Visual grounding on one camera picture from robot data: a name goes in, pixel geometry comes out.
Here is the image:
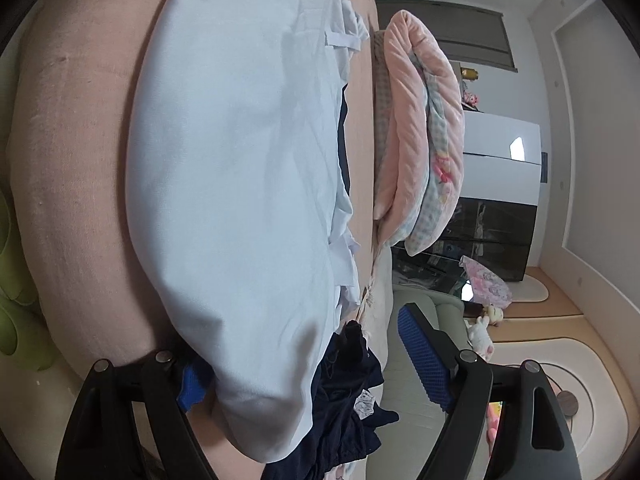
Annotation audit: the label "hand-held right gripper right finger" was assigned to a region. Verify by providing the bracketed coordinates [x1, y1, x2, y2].
[397, 302, 584, 480]

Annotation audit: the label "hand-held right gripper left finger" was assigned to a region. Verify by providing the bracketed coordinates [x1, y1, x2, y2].
[54, 350, 215, 480]

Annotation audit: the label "navy pants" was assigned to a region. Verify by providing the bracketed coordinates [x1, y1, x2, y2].
[260, 319, 401, 480]

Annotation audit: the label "white shirt navy trim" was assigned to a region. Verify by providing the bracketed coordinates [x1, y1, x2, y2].
[125, 0, 373, 465]

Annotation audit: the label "white plush rabbit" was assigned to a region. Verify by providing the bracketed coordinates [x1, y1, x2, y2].
[465, 314, 496, 361]

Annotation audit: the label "pale leather sofa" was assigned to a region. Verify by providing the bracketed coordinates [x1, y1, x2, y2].
[365, 290, 496, 480]

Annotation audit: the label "beige pillow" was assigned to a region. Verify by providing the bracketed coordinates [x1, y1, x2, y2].
[360, 245, 396, 361]

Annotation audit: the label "pink gift bag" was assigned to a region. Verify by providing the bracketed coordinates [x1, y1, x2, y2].
[460, 255, 513, 308]

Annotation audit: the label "green rounded object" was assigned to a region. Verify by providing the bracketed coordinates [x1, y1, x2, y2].
[0, 192, 60, 372]

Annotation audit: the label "white wardrobe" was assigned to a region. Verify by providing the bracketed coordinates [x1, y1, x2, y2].
[460, 110, 543, 201]

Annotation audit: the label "folded pink quilt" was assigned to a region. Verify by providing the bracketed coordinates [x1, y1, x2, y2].
[372, 10, 466, 256]

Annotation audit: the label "pink-sheeted bed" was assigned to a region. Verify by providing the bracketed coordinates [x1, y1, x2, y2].
[7, 0, 396, 480]

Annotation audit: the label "grey cabinet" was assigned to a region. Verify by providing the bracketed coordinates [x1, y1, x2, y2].
[375, 0, 516, 68]

